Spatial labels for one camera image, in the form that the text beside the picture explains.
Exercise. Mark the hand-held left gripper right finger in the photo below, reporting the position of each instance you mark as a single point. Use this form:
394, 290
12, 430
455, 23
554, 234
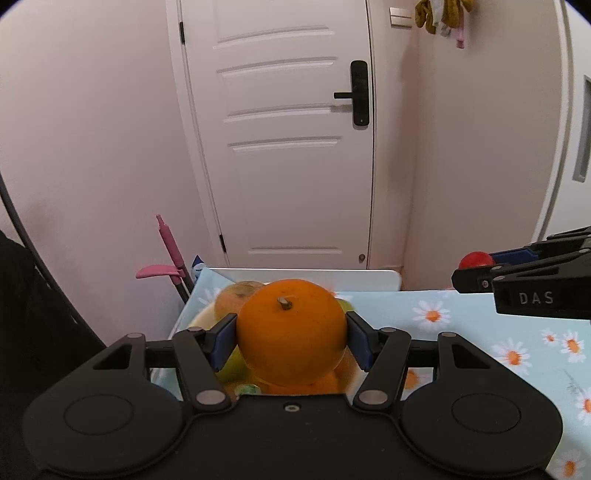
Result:
358, 339

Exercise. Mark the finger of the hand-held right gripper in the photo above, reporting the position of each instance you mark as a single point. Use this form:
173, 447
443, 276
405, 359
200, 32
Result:
471, 280
512, 255

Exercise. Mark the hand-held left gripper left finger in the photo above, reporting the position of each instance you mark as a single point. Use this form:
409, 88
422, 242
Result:
225, 337

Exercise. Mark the red tomato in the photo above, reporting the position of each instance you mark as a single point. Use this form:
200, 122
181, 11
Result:
473, 260

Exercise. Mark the cream fruit bowl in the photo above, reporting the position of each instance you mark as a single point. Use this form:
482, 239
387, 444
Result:
201, 318

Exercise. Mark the large orange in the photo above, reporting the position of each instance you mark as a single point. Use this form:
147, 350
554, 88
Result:
291, 337
323, 383

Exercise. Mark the yellowish round fruit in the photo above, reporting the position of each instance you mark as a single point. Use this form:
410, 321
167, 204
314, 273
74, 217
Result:
235, 295

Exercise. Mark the white chair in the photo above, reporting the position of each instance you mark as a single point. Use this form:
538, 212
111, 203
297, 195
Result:
323, 279

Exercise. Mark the light blue daisy tablecloth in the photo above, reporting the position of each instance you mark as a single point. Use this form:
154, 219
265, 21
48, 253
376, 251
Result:
461, 350

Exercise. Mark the white sliding door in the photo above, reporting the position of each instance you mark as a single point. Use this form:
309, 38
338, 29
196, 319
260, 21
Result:
563, 115

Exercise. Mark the white panel door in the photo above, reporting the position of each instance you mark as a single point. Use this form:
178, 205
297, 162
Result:
286, 184

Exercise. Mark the hanging cloths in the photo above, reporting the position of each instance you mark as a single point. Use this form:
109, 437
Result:
438, 16

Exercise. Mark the white light switch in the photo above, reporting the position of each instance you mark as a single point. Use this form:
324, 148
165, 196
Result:
400, 16

